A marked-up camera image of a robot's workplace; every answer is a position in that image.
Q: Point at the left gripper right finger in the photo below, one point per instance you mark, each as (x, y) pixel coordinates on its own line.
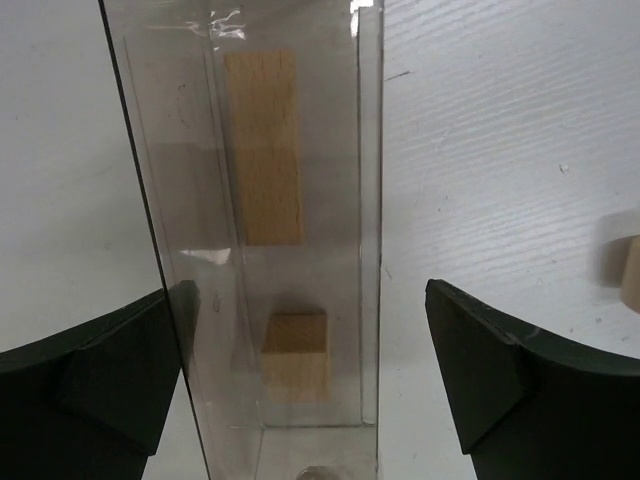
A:
(530, 404)

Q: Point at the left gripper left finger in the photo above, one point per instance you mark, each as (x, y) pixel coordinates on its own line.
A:
(91, 402)

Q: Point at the wood cylinder block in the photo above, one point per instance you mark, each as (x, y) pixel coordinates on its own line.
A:
(616, 257)

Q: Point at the wood cube block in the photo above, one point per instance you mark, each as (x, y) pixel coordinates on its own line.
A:
(295, 358)

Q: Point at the clear plastic box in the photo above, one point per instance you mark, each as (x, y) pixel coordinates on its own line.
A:
(168, 59)

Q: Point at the long rectangular wood block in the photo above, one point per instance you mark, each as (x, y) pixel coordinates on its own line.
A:
(265, 134)

